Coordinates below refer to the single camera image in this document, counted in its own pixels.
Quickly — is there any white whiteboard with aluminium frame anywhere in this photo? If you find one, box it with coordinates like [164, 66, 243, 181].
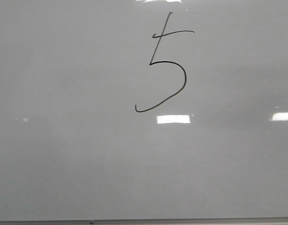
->
[0, 0, 288, 220]

